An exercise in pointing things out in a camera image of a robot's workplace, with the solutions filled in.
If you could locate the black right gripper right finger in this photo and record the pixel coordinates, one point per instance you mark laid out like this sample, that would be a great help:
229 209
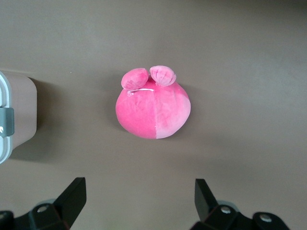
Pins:
206 203

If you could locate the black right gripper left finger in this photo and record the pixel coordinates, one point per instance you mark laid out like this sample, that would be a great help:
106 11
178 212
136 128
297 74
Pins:
69 201

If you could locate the white plastic box lid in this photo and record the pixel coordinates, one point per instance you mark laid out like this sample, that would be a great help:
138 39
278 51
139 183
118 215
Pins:
4 148

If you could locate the grey lid latch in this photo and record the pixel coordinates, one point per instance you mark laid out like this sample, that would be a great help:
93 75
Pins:
7 121

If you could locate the pinkish brown storage box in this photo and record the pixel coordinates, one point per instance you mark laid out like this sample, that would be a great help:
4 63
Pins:
24 107

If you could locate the pink round plush toy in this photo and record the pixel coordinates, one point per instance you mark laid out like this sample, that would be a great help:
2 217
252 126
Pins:
148 112

